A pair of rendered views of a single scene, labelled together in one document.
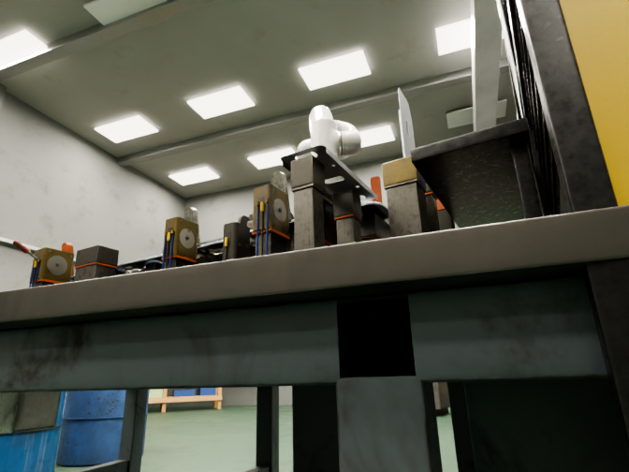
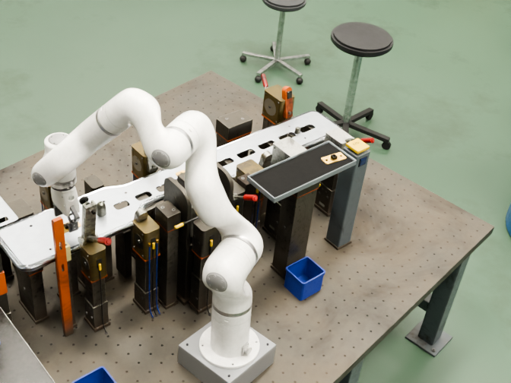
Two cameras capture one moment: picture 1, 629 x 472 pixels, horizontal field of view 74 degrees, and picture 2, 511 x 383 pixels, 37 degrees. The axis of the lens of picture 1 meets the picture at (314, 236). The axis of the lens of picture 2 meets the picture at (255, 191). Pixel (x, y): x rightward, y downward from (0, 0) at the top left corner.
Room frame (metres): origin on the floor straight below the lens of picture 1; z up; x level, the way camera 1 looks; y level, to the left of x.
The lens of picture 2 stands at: (2.24, -1.57, 2.69)
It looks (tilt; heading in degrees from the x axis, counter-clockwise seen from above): 39 degrees down; 108
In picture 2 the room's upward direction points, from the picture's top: 6 degrees clockwise
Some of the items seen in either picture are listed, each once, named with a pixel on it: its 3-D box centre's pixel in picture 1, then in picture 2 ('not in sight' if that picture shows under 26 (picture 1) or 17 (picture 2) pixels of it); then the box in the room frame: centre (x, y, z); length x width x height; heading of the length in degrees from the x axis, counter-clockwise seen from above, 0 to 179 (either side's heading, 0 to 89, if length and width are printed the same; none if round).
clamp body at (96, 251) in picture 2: not in sight; (97, 288); (1.29, -0.13, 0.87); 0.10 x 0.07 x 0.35; 151
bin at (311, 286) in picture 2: not in sight; (303, 278); (1.85, 0.34, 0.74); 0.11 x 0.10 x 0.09; 61
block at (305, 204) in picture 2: not in sight; (294, 222); (1.77, 0.41, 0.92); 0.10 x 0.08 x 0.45; 61
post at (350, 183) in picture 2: not in sight; (347, 197); (1.89, 0.63, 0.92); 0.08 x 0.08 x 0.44; 61
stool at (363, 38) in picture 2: not in sight; (354, 86); (1.53, 2.39, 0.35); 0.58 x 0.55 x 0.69; 160
